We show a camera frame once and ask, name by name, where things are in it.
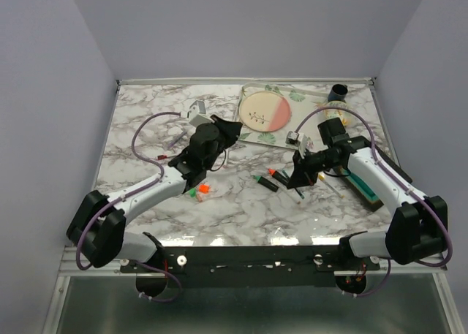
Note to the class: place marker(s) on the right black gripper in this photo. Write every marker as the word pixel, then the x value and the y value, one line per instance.
pixel 303 175

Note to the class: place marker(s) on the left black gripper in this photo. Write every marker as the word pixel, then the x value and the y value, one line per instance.
pixel 230 130

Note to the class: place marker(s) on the teal acrylic marker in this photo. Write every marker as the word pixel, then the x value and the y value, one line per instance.
pixel 299 193

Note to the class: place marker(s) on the pink capped white pen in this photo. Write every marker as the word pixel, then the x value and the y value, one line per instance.
pixel 297 199

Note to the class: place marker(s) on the orange highlighter black body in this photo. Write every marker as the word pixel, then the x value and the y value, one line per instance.
pixel 275 174

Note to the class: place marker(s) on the green highlighter black body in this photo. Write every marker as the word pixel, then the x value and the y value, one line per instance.
pixel 266 183

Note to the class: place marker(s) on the orange highlighter cap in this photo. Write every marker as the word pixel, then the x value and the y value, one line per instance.
pixel 204 188

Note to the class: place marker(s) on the yellow capped marker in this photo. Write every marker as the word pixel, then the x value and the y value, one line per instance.
pixel 322 178

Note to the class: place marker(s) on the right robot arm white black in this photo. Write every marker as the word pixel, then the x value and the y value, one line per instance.
pixel 419 224

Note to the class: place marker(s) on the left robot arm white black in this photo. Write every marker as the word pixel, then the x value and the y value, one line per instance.
pixel 98 228

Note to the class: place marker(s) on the purple pen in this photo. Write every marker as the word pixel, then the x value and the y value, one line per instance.
pixel 177 139

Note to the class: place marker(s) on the red capped white pen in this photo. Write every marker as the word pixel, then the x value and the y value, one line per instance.
pixel 164 157

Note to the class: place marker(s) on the cream and pink plate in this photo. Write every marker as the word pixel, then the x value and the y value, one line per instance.
pixel 265 111

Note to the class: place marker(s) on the floral rectangular tray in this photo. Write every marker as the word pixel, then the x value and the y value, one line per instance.
pixel 302 102

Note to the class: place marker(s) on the floral ceramic bowl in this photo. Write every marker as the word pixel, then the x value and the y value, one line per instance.
pixel 338 109

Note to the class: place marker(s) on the dark framed teal tray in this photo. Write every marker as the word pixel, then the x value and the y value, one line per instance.
pixel 362 189

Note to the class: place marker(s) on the dark blue cup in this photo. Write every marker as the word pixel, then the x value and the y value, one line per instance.
pixel 337 93

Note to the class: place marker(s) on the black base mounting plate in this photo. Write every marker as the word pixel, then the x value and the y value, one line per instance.
pixel 256 266

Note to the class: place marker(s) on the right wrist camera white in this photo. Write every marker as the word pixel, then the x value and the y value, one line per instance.
pixel 299 141

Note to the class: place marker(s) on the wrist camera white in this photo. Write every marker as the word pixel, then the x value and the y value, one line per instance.
pixel 196 114
pixel 299 141

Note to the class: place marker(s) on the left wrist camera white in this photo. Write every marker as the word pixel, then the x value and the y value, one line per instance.
pixel 196 114

